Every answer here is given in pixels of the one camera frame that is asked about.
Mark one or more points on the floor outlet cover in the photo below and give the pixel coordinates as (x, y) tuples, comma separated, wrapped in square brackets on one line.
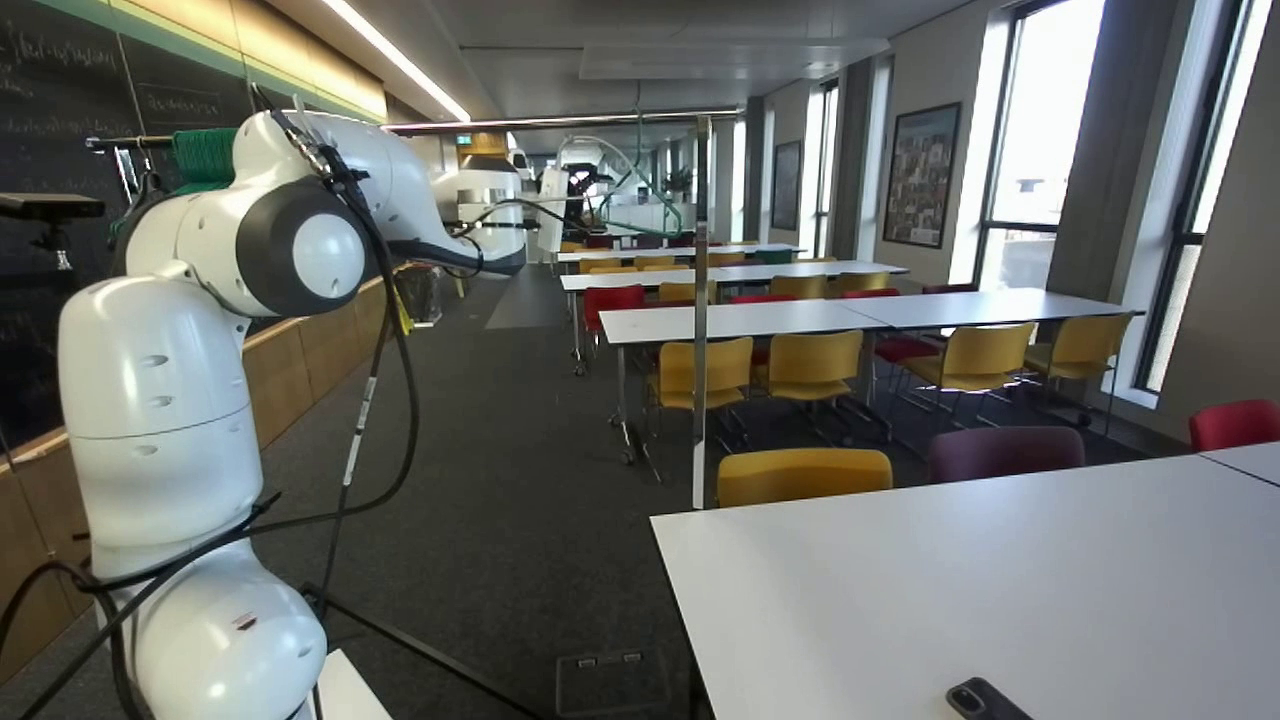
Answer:
[(596, 687)]

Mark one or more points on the yellow chair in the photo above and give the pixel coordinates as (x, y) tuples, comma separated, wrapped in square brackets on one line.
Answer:
[(799, 284), (812, 364), (722, 375), (973, 359), (800, 478), (1081, 345), (862, 283), (676, 295)]

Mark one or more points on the white table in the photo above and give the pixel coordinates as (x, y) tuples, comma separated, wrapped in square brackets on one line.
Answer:
[(722, 273), (1253, 467), (800, 319), (665, 255)]

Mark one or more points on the purple chair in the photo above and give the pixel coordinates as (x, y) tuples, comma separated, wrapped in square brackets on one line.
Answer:
[(1004, 449)]

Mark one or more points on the ceiling light strip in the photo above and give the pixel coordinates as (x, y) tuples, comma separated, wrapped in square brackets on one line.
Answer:
[(402, 63)]

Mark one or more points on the dark smartphone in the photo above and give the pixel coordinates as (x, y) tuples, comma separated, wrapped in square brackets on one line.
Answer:
[(984, 702)]

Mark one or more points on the red chair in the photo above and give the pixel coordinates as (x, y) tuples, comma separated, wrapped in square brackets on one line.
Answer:
[(1233, 427), (610, 308), (907, 348)]

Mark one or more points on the small framed wall poster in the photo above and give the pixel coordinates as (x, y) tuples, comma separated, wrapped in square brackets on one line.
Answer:
[(787, 184)]

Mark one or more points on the dark chalkboard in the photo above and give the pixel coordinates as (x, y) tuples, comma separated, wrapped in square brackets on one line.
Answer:
[(64, 106)]

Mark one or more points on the metal clothing rack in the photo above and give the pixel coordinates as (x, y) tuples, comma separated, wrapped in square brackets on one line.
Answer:
[(701, 332)]

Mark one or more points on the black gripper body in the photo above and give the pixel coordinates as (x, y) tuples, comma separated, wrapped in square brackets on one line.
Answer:
[(593, 173)]

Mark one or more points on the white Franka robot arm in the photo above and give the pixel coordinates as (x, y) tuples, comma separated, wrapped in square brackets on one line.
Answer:
[(160, 401)]

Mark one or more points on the tall glass window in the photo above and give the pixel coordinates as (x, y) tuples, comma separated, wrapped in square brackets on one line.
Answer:
[(1221, 160), (1041, 135), (812, 173)]

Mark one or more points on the white robot platform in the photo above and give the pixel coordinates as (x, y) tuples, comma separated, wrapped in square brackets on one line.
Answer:
[(353, 689)]

